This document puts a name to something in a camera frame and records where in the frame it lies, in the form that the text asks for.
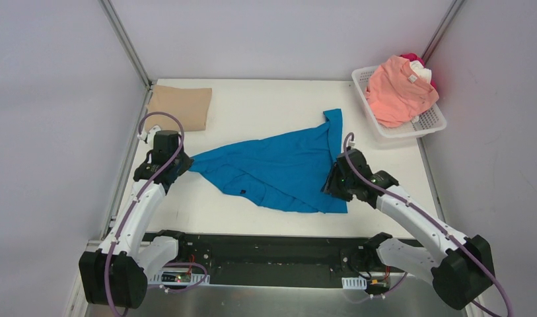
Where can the controller board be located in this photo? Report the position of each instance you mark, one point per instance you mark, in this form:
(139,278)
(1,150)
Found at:
(370,286)
(179,277)

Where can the aluminium frame rail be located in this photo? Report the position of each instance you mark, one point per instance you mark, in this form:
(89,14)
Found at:
(451,13)
(126,43)

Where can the left controller board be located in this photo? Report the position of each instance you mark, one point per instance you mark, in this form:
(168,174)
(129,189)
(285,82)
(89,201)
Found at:
(179,277)

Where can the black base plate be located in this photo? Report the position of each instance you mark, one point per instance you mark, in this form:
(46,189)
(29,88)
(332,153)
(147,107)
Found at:
(272,261)

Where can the aluminium frame rail right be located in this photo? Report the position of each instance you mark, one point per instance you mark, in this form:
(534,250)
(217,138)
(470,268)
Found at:
(451,13)

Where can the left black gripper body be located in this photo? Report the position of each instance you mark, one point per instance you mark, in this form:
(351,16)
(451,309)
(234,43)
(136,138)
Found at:
(180,164)

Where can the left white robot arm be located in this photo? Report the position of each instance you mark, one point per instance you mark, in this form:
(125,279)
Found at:
(117,272)

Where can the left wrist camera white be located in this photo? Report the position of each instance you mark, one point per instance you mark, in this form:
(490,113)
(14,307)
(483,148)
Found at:
(147,136)

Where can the right controller board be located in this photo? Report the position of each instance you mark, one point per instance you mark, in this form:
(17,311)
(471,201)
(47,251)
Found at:
(370,286)

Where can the magenta garment in basket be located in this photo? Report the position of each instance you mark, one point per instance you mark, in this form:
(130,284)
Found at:
(412,57)

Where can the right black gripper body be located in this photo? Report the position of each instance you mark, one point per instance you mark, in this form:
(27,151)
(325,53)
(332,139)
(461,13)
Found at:
(333,180)

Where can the aluminium frame rail left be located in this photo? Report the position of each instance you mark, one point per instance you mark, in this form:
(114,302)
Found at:
(126,43)

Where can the white plastic basket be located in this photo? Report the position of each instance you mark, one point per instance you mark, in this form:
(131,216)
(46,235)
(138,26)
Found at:
(428,122)

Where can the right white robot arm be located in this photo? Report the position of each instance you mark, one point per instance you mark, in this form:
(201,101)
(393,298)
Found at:
(459,268)

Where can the folded beige t shirt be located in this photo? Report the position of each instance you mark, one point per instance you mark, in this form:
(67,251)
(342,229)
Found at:
(189,105)

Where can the white garment in basket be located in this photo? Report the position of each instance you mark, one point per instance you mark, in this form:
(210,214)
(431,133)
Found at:
(421,71)

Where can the blue t shirt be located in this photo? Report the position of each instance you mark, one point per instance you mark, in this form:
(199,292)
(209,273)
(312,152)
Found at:
(285,172)

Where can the salmon pink t shirt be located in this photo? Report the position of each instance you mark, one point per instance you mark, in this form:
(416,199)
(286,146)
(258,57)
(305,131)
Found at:
(396,94)

